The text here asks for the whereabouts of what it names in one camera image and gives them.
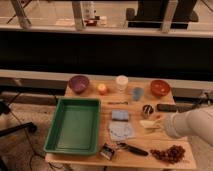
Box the yellow banana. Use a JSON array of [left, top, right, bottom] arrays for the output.
[[139, 120, 161, 130]]

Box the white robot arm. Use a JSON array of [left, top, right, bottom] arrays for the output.
[[162, 107, 213, 147]]

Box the green plastic tray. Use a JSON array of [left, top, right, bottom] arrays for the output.
[[44, 98, 101, 156]]

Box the orange fruit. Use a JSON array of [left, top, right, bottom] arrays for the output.
[[97, 84, 107, 95]]

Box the white plastic cup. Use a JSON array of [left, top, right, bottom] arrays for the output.
[[115, 75, 129, 92]]

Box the thin dark pen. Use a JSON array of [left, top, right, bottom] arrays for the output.
[[107, 102, 128, 105]]

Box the purple bowl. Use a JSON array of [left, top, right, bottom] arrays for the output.
[[68, 75, 90, 94]]

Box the blue sponge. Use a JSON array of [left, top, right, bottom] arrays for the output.
[[112, 110, 129, 121]]

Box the blue plastic cup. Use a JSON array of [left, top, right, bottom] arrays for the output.
[[133, 87, 144, 101]]

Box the small metal can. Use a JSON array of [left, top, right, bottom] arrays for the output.
[[142, 105, 154, 119]]

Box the light blue cloth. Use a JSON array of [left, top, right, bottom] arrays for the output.
[[108, 121, 135, 141]]

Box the orange bowl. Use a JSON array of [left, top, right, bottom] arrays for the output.
[[150, 80, 171, 97]]

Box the wooden table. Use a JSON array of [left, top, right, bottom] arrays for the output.
[[45, 79, 196, 171]]

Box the black rectangular remote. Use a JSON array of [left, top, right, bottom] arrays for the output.
[[157, 104, 177, 112]]

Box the small black box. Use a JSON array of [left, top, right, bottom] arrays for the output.
[[100, 143, 115, 160]]

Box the bunch of red grapes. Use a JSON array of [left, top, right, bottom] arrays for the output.
[[151, 145, 185, 164]]

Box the black office chair base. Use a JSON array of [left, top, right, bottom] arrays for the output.
[[0, 91, 38, 138]]

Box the black handled tool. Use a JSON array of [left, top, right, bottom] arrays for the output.
[[117, 142, 149, 156]]

